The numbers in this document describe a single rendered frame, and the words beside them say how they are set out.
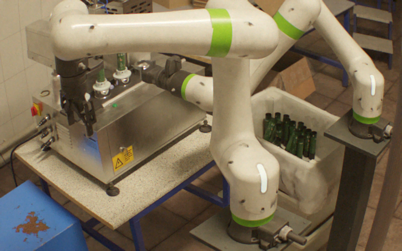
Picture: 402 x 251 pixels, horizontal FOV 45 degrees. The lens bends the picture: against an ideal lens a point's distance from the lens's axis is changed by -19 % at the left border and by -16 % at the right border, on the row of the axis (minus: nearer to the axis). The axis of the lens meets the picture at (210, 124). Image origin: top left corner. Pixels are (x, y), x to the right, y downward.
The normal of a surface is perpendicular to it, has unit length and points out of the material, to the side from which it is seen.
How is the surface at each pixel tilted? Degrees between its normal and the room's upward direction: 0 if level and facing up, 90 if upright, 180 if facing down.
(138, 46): 107
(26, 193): 0
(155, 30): 68
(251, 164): 11
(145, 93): 0
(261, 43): 87
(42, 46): 90
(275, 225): 0
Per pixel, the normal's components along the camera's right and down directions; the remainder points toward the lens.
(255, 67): -0.23, 0.39
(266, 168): 0.18, -0.67
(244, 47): 0.26, 0.65
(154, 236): -0.04, -0.85
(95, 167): -0.63, 0.43
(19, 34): 0.78, 0.31
